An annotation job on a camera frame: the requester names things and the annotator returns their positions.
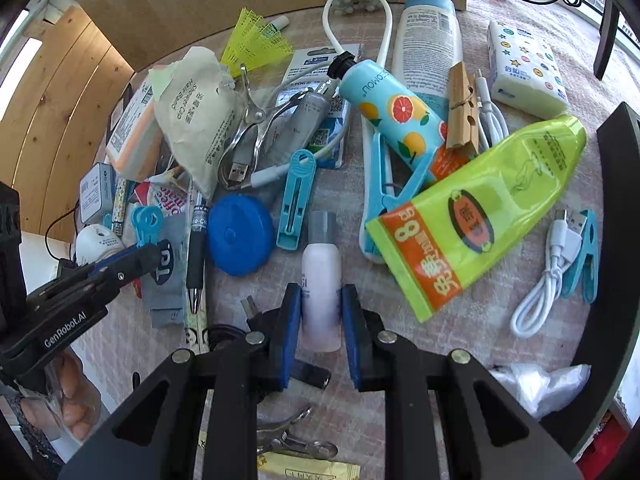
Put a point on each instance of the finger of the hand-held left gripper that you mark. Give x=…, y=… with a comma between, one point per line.
x=142, y=262
x=107, y=259

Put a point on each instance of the grey cloth with logo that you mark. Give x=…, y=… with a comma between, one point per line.
x=165, y=285

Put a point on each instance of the black tray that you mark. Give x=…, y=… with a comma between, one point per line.
x=615, y=210

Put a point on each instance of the large white and blue clip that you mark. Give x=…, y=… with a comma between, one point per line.
x=385, y=195

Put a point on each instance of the white and blue card package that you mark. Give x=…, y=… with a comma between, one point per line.
x=312, y=60

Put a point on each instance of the white round plastic gadget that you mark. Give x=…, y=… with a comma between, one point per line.
x=97, y=245

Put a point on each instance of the white charger box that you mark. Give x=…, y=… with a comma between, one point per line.
x=97, y=190

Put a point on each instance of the green tube with orange end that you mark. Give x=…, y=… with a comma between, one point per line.
x=475, y=220

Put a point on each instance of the small white bottle grey cap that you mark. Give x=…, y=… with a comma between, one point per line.
x=320, y=285

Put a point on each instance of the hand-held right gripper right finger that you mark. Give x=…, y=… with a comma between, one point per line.
x=352, y=335

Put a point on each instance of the person's left hand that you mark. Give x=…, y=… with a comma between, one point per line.
x=75, y=400

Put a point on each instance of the pale green shower cap packet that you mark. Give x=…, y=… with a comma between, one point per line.
x=200, y=120

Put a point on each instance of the yellow-green shuttlecock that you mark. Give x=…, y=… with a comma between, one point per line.
x=255, y=40

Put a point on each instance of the white lotion bottle blue cap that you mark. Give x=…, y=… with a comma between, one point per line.
x=425, y=45

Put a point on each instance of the black tripod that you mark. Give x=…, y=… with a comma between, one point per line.
x=607, y=35

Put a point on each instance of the metal spring clamp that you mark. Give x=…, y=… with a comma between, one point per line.
x=250, y=116
x=285, y=437

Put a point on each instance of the wooden clothespin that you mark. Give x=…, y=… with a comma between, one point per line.
x=462, y=110

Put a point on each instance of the printed tissue pack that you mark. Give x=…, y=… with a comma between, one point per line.
x=525, y=70

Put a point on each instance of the blue round tape measure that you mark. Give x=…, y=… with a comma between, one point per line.
x=240, y=235

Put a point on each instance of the clear plastic bag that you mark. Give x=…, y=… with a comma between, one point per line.
x=540, y=382

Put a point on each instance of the black pen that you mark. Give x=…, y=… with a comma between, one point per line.
x=196, y=245

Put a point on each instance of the wooden slat panel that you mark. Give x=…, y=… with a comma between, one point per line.
x=55, y=110

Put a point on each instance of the orange packet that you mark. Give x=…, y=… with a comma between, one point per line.
x=132, y=130

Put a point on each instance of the blue plastic clip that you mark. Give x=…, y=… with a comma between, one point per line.
x=582, y=260
x=147, y=222
x=297, y=195

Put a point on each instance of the blue fruit-print bottle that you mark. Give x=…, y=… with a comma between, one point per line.
x=395, y=110

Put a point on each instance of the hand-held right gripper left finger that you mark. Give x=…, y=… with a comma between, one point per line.
x=290, y=330

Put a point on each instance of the yellow printed packet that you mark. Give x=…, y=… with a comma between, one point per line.
x=300, y=471

